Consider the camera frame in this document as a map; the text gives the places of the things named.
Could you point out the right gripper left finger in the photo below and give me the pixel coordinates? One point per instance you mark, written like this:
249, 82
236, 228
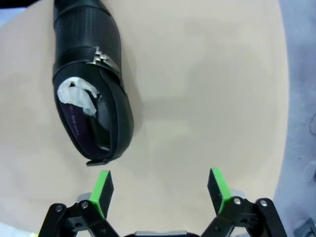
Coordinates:
98, 197

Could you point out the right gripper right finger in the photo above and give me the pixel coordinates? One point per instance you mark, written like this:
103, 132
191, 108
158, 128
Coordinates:
222, 195

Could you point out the black leather buckle shoe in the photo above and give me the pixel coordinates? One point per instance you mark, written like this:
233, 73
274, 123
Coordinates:
86, 37

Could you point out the white paper shoe stuffing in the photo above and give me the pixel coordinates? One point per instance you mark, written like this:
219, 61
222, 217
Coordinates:
74, 95

